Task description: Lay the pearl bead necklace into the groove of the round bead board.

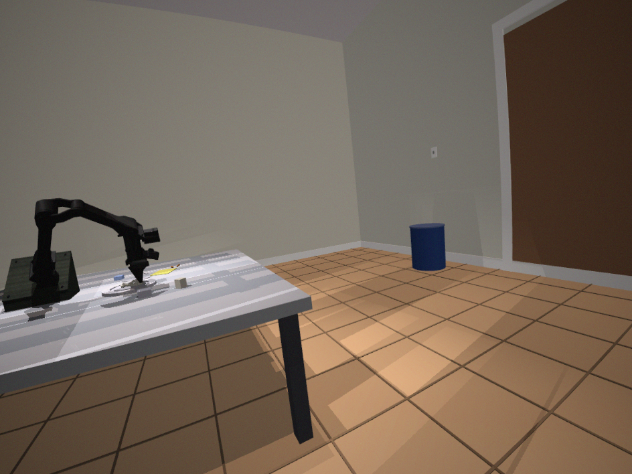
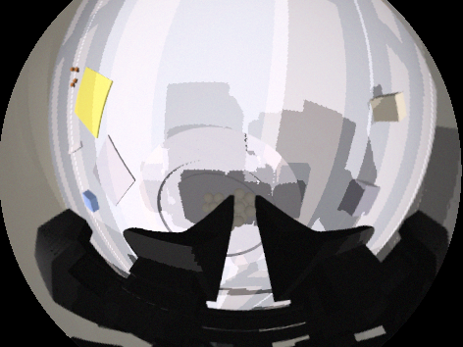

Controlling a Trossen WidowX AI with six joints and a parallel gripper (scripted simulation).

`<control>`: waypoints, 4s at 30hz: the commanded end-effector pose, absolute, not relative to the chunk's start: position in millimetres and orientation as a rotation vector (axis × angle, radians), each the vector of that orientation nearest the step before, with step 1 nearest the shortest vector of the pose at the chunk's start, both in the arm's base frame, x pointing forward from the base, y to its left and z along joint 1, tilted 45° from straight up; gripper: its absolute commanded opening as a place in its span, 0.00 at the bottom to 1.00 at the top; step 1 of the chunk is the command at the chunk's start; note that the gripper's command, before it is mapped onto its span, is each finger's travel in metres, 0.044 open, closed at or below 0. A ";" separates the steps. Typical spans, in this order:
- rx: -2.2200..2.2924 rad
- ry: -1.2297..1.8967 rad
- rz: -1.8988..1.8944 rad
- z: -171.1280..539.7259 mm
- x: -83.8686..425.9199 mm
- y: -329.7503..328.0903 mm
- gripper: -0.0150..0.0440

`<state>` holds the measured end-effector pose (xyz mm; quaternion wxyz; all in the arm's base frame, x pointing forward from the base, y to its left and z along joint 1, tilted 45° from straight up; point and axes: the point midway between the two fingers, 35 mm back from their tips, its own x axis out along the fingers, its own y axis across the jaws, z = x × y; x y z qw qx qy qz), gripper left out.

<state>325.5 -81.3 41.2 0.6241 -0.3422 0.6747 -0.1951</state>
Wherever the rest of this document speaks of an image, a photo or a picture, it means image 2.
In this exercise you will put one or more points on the small blue block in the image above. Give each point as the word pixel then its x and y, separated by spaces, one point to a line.
pixel 90 200

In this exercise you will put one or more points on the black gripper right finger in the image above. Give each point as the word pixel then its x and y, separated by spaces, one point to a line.
pixel 293 250

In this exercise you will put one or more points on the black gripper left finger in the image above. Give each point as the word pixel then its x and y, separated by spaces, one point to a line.
pixel 201 249

